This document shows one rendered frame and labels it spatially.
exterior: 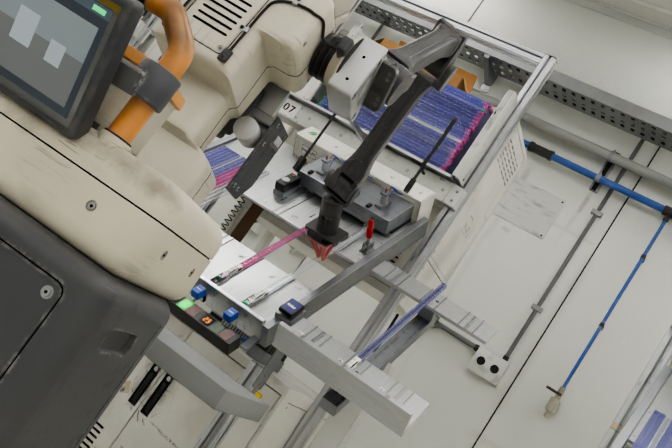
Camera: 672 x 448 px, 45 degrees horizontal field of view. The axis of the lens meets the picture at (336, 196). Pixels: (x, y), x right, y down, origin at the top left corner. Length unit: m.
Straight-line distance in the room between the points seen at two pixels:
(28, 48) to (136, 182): 0.20
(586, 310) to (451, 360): 0.64
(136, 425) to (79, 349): 1.48
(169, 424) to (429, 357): 1.78
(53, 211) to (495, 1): 3.84
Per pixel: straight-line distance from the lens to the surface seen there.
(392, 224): 2.33
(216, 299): 2.04
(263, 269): 2.13
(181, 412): 2.36
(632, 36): 4.42
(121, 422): 2.45
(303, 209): 2.38
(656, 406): 2.18
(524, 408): 3.77
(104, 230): 0.94
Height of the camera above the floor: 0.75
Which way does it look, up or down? 9 degrees up
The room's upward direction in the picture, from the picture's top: 35 degrees clockwise
